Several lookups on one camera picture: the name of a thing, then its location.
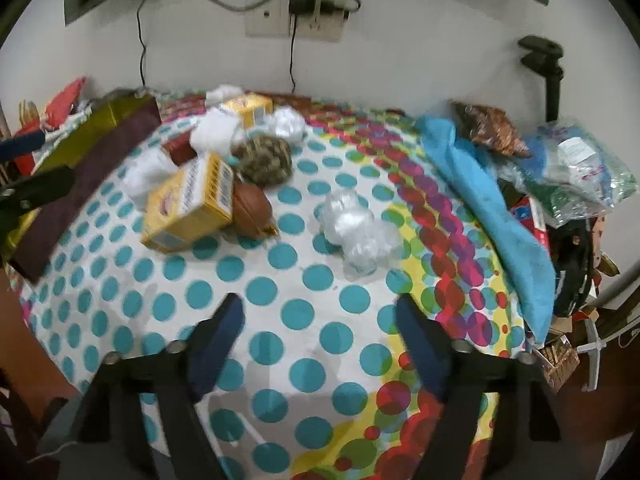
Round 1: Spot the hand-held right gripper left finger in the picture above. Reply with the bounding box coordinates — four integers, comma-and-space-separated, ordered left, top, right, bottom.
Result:
75, 293, 246, 480

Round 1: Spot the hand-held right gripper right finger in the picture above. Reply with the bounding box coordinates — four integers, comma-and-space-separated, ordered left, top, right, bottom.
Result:
394, 293, 562, 480

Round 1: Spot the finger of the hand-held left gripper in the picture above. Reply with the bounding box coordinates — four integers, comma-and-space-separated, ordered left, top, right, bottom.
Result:
0, 132, 47, 162
0, 165, 76, 233

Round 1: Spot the clear plastic bag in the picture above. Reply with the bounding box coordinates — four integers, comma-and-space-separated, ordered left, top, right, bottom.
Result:
319, 189, 404, 275

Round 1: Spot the red packet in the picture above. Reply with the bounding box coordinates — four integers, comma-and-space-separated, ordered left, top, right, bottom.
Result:
14, 77, 87, 172

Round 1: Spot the maroon and gold long box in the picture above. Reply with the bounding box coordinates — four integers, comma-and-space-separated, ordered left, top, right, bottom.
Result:
0, 92, 162, 283

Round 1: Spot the polka dot cloth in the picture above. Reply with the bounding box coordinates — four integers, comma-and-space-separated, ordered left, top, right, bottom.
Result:
19, 91, 532, 480

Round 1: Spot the white crumpled tissue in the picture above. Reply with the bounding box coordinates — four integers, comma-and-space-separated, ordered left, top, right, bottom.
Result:
122, 149, 172, 197

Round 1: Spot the large yellow carton box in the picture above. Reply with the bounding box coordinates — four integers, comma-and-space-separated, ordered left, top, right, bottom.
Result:
141, 152, 237, 254

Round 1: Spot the brown oval ball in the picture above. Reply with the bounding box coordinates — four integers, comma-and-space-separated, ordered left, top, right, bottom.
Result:
232, 182, 279, 237

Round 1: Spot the red-brown cylinder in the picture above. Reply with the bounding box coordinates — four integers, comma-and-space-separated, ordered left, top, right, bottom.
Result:
162, 134, 199, 166

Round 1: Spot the brown woven basket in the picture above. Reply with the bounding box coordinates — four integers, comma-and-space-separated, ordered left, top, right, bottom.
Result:
541, 343, 582, 393

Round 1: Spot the blue cloth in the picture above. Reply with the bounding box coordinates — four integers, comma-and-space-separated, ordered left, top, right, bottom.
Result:
414, 114, 557, 342

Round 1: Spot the red printed box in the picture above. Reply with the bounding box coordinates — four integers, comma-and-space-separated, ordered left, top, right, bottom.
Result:
512, 194, 552, 263

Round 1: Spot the white plastic cross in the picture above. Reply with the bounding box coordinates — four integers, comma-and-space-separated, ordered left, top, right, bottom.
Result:
576, 317, 610, 392

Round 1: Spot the small yellow carton box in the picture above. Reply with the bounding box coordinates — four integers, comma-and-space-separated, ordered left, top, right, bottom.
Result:
219, 93, 274, 129

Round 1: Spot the brown snack packet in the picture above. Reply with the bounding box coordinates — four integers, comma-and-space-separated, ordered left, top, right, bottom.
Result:
451, 101, 532, 159

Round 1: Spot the white crumpled paper ball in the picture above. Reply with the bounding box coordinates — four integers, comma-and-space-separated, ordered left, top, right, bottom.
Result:
264, 107, 307, 142

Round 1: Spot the clear bag of packets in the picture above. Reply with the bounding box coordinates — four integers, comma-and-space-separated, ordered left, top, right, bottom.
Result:
499, 119, 639, 227

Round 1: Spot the black clamp stand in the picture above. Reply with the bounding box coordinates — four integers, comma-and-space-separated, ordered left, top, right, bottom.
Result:
517, 35, 566, 122

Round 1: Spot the black plug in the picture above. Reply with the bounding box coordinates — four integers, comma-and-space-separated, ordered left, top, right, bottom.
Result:
319, 0, 362, 24

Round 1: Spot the thin black cable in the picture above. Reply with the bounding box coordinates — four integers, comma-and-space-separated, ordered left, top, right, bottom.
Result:
136, 0, 161, 87

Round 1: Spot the white round-hole wall socket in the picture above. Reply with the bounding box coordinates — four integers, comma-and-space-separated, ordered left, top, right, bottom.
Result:
244, 2, 292, 39

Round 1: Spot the black charger cable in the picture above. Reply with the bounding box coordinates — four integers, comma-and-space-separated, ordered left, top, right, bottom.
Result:
288, 14, 299, 95

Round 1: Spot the white power wall socket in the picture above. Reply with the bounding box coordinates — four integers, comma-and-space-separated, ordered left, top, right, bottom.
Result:
290, 0, 347, 44

